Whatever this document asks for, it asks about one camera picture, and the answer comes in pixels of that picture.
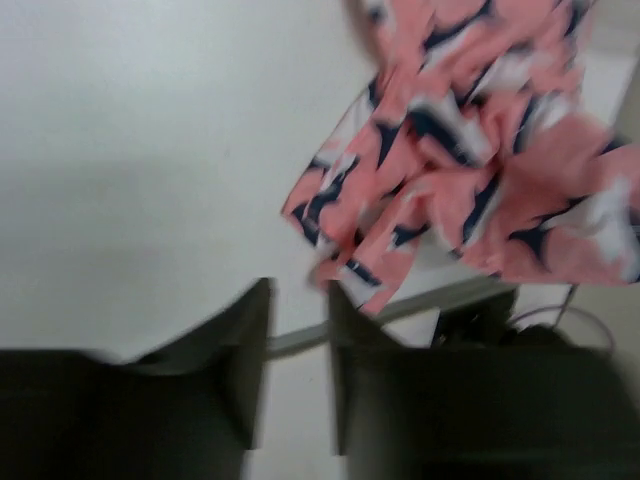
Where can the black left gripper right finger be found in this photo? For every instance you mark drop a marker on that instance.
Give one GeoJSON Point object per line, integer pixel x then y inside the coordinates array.
{"type": "Point", "coordinates": [405, 412]}

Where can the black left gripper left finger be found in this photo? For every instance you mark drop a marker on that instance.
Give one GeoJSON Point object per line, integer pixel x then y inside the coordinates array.
{"type": "Point", "coordinates": [187, 410]}

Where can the pink shark print shorts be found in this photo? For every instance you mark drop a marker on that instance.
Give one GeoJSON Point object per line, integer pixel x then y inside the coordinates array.
{"type": "Point", "coordinates": [472, 130]}

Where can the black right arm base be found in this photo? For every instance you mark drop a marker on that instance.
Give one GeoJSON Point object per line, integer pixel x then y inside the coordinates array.
{"type": "Point", "coordinates": [487, 323]}

